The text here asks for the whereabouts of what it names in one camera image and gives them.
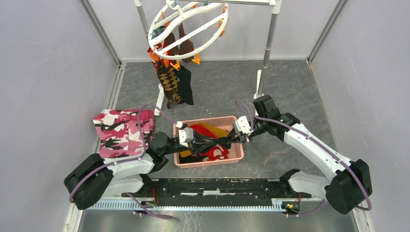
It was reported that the black sock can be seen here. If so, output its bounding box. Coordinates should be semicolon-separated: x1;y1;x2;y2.
176;66;194;105
194;137;232;149

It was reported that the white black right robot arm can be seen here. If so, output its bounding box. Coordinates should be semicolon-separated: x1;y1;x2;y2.
233;95;373;215

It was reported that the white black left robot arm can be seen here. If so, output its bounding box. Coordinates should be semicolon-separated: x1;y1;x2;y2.
63;127;231;210

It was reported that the orange clothes clip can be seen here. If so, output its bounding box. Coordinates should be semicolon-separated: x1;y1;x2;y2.
191;53;201;65
169;60;181;71

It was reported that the white round clip hanger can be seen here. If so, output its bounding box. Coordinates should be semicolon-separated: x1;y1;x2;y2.
147;0;230;60

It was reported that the pink perforated plastic basket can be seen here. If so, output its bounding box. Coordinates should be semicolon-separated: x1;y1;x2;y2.
173;116;245;169

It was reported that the yellow cloth in basket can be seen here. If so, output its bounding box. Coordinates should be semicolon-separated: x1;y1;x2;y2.
179;122;229;163

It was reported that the red white patterned sock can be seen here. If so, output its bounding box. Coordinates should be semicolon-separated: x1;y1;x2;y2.
203;145;229;161

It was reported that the pink camouflage folded cloth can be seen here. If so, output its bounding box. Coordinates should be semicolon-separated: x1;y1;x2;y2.
92;109;155;159

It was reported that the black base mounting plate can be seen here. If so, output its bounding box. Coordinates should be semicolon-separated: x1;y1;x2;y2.
132;178;311;206

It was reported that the argyle brown yellow sock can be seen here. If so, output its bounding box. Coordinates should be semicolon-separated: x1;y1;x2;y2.
157;65;184;109

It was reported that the red white santa sock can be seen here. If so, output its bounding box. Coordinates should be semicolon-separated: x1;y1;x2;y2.
147;48;162;70

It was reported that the white metal drying rack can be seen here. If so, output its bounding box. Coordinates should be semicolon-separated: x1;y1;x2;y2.
133;0;282;116

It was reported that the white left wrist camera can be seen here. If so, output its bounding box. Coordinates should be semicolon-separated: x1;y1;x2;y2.
176;121;194;148

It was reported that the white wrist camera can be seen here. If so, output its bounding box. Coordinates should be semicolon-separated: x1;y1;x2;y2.
176;121;194;148
233;116;252;135

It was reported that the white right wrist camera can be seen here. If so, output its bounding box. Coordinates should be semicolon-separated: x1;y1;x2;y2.
233;116;252;135

